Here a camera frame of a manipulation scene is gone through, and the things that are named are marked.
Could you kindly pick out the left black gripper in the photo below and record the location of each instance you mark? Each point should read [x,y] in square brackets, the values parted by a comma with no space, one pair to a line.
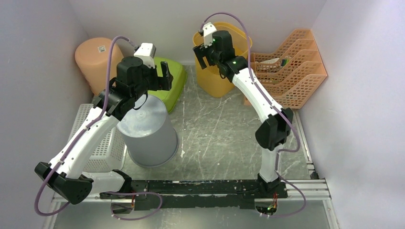
[161,83]

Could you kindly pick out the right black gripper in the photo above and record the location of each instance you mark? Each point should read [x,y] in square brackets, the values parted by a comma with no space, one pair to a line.
[200,51]

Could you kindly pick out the green plastic basin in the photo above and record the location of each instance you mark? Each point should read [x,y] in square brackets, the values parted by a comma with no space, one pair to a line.
[179,74]

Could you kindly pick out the yellow slatted waste basket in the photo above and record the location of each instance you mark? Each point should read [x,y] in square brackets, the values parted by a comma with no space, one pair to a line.
[217,80]

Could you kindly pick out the grey plastic bucket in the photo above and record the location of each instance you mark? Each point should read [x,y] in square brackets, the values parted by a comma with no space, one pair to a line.
[148,133]

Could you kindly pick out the large orange plastic bucket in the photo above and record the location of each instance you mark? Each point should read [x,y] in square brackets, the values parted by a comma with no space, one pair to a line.
[92,57]

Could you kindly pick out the white perforated tray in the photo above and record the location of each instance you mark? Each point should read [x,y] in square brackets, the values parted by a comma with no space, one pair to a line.
[110,153]

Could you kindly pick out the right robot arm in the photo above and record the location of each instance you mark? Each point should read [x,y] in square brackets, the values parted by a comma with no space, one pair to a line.
[275,122]

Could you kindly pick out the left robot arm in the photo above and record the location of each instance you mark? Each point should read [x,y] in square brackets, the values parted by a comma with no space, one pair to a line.
[64,173]

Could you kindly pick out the orange plastic file organizer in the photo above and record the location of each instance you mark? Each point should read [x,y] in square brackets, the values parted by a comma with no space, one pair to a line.
[293,72]

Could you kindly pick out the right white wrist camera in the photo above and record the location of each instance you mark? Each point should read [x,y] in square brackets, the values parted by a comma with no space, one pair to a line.
[206,32]

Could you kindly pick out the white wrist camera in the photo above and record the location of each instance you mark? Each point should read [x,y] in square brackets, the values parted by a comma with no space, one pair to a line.
[146,52]
[206,32]

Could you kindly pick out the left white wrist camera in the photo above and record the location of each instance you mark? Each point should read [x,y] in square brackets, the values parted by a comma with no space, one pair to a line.
[146,52]

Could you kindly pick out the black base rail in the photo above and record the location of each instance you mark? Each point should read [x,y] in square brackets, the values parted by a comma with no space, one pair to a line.
[242,193]

